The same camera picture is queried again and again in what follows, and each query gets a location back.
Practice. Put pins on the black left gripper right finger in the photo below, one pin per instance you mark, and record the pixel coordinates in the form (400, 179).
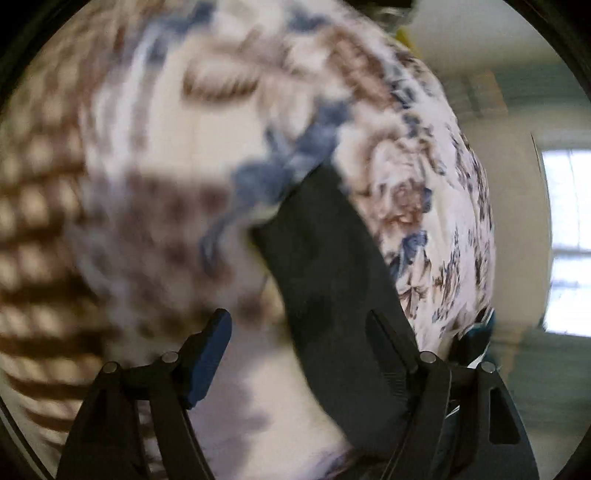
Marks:
(462, 422)

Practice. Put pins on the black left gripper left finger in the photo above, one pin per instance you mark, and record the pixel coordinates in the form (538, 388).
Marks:
(106, 440)

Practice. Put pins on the black small garment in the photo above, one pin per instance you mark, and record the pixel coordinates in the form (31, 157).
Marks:
(355, 344)

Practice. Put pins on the dark green folded blanket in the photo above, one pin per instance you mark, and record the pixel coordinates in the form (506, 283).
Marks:
(469, 349)

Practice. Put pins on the window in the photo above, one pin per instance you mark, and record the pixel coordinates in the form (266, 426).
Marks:
(565, 167)

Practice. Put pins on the floral bed sheet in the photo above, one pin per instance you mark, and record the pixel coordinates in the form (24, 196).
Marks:
(141, 146)

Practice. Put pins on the grey green curtain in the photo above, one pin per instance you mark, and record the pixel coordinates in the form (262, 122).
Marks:
(549, 372)

